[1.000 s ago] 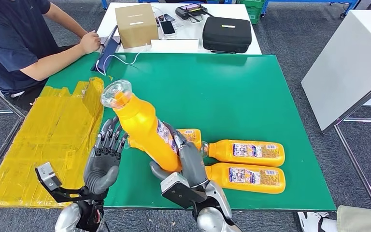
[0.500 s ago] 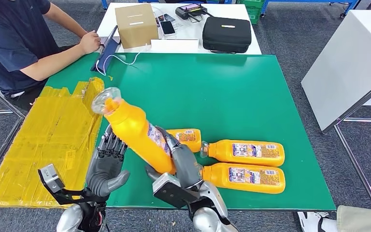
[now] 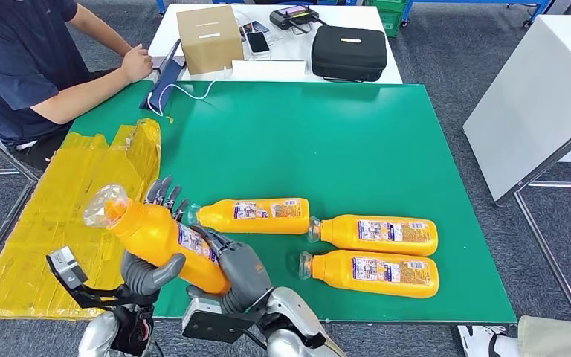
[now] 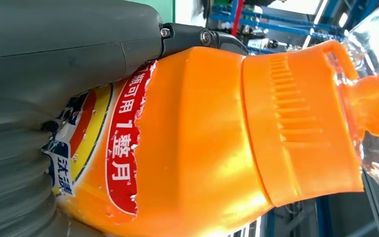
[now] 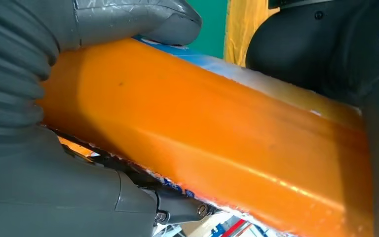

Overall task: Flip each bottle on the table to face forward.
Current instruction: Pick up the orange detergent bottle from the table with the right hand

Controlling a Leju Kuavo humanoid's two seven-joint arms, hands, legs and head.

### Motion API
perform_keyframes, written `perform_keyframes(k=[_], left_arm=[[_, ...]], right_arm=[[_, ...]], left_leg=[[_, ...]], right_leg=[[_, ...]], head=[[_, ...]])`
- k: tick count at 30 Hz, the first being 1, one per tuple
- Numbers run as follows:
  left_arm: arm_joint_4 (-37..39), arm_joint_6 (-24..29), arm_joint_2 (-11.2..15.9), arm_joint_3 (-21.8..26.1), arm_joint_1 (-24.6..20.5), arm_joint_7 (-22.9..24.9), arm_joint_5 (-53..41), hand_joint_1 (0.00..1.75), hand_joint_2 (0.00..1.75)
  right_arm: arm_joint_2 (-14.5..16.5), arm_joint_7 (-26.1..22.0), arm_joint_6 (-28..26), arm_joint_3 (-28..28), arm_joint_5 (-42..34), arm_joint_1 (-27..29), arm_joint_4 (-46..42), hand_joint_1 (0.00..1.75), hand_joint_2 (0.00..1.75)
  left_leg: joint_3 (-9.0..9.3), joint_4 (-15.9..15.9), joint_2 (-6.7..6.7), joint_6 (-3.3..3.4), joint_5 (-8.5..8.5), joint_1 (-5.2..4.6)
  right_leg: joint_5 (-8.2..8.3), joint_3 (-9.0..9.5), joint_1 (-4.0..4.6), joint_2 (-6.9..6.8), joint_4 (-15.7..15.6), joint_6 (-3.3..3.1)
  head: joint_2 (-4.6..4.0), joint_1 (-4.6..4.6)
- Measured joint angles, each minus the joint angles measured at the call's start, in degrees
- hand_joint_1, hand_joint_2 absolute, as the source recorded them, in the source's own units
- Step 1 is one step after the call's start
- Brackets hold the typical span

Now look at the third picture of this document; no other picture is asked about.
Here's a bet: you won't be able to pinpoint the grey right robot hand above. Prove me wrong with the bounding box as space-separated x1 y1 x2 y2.
188 224 274 315

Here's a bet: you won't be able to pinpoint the black smartphone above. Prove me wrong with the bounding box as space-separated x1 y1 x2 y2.
245 31 271 56

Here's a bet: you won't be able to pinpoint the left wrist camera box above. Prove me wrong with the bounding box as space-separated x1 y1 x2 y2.
45 246 132 310

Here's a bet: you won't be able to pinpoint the blue metal rack frame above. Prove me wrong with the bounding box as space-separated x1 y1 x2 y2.
155 0 555 28

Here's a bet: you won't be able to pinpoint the person's right hand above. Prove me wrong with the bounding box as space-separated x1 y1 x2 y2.
119 43 155 85

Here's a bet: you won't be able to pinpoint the white rectangular table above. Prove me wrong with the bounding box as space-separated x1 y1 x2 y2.
146 3 404 86

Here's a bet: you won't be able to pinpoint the person's leg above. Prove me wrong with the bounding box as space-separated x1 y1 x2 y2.
517 315 571 357

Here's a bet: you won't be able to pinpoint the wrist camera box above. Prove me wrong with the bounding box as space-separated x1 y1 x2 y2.
45 246 132 310
181 284 267 344

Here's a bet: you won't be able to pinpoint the orange bottle with clear cap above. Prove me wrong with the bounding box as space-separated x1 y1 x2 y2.
183 197 312 236
82 184 233 296
307 213 439 257
298 249 441 300

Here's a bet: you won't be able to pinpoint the black remote controller with screen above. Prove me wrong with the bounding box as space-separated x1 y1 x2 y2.
269 5 326 36

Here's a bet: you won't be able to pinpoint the black zippered carry case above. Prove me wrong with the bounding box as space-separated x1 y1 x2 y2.
310 25 388 83

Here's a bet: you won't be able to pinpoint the brown cardboard box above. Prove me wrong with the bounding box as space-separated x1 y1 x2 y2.
175 5 245 77

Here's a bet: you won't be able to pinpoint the green plastic crate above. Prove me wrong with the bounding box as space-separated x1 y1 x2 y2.
365 0 411 39

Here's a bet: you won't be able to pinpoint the yellow taped flattened cardboard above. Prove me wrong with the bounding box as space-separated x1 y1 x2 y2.
0 117 162 322

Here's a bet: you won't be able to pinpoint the blue tablet case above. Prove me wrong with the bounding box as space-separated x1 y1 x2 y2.
139 39 187 112

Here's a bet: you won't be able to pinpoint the white side table metal legs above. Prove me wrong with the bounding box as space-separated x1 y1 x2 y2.
462 13 571 325

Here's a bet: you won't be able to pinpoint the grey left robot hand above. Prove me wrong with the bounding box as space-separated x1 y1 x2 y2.
119 174 191 298

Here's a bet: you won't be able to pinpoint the person's foot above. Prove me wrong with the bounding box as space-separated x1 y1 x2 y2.
457 324 522 357

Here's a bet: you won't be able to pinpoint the white flat box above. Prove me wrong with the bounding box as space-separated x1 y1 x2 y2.
230 59 308 83

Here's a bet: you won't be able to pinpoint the white charging cable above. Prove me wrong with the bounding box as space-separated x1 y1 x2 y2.
146 66 232 118

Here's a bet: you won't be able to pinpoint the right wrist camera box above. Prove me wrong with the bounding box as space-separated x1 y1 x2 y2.
181 284 267 344

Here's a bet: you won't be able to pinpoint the person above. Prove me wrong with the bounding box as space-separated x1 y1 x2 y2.
0 0 155 171

